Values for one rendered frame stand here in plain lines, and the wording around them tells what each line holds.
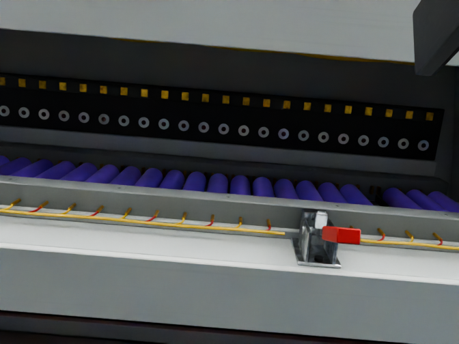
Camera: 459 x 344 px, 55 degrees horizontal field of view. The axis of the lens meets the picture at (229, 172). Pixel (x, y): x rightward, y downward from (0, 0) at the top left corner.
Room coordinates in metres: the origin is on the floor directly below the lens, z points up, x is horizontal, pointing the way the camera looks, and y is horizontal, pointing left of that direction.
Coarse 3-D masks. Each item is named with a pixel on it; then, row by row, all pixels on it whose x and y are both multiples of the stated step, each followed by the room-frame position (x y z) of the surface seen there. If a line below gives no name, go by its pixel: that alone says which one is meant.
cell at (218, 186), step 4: (212, 176) 0.41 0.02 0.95; (216, 176) 0.40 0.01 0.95; (220, 176) 0.40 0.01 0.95; (224, 176) 0.41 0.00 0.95; (212, 180) 0.39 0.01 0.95; (216, 180) 0.39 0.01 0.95; (220, 180) 0.39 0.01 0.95; (224, 180) 0.40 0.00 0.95; (208, 184) 0.39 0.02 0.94; (212, 184) 0.38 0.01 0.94; (216, 184) 0.37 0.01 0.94; (220, 184) 0.38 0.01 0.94; (224, 184) 0.38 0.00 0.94; (208, 188) 0.37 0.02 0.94; (212, 188) 0.36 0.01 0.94; (216, 188) 0.36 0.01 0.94; (220, 188) 0.37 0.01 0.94; (224, 188) 0.37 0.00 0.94; (220, 192) 0.35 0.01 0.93; (224, 192) 0.36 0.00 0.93
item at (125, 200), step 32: (0, 192) 0.33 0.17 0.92; (32, 192) 0.32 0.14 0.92; (64, 192) 0.32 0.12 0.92; (96, 192) 0.32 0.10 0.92; (128, 192) 0.32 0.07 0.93; (160, 192) 0.33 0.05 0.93; (192, 192) 0.33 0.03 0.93; (160, 224) 0.31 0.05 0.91; (256, 224) 0.33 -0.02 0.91; (288, 224) 0.33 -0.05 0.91; (352, 224) 0.33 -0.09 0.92; (384, 224) 0.33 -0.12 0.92; (416, 224) 0.32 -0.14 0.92; (448, 224) 0.32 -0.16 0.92
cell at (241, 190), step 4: (236, 176) 0.41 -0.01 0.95; (240, 176) 0.41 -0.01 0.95; (244, 176) 0.41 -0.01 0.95; (232, 180) 0.41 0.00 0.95; (236, 180) 0.40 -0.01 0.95; (240, 180) 0.39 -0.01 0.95; (244, 180) 0.40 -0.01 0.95; (248, 180) 0.41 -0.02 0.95; (232, 184) 0.39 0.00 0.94; (236, 184) 0.38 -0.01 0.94; (240, 184) 0.38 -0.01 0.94; (244, 184) 0.38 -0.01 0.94; (248, 184) 0.39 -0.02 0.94; (232, 188) 0.38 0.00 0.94; (236, 188) 0.37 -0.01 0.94; (240, 188) 0.37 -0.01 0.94; (244, 188) 0.37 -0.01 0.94; (248, 188) 0.38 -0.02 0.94; (232, 192) 0.37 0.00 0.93; (236, 192) 0.36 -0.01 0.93; (240, 192) 0.36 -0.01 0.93; (244, 192) 0.36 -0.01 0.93; (248, 192) 0.37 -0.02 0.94
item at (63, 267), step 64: (0, 128) 0.45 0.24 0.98; (0, 256) 0.28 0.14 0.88; (64, 256) 0.28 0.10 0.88; (128, 256) 0.28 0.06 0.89; (192, 256) 0.29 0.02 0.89; (256, 256) 0.29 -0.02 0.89; (384, 256) 0.31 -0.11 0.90; (448, 256) 0.32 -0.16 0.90; (128, 320) 0.29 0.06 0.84; (192, 320) 0.29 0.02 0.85; (256, 320) 0.29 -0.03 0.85; (320, 320) 0.29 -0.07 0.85; (384, 320) 0.29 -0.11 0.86; (448, 320) 0.29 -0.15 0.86
